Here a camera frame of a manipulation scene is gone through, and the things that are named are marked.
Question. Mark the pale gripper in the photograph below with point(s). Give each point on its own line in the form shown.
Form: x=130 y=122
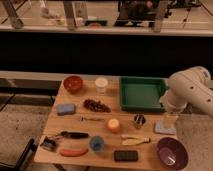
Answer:
x=169 y=120

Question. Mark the red pepper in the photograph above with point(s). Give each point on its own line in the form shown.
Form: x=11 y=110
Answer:
x=72 y=153

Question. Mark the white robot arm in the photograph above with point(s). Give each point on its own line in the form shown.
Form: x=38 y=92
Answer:
x=187 y=86

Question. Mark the metal cup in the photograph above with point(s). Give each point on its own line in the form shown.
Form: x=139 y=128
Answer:
x=139 y=121

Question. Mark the blue cup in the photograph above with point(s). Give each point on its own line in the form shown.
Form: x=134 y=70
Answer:
x=96 y=143

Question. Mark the white cup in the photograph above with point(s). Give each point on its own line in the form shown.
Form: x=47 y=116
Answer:
x=101 y=84

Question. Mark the purple bowl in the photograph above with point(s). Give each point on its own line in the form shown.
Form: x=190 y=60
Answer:
x=172 y=153

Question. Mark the green plastic tray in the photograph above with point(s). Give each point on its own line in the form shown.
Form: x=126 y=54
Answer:
x=141 y=94

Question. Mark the yellow banana peel toy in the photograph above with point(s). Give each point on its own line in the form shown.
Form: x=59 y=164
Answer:
x=131 y=140

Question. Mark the orange fruit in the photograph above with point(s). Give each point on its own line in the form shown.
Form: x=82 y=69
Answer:
x=113 y=125

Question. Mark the black rectangular block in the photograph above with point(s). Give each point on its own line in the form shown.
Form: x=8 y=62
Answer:
x=126 y=156

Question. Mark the dark grape bunch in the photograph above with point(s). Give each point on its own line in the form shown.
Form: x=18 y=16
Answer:
x=96 y=106

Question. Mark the metal fork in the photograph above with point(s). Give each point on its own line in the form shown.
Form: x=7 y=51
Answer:
x=91 y=119

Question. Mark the blue sponge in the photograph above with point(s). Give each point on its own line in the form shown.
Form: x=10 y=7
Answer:
x=65 y=109

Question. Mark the black handled brush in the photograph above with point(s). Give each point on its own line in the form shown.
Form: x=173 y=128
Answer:
x=72 y=135

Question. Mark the black chair frame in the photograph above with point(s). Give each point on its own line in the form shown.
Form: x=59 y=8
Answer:
x=29 y=147

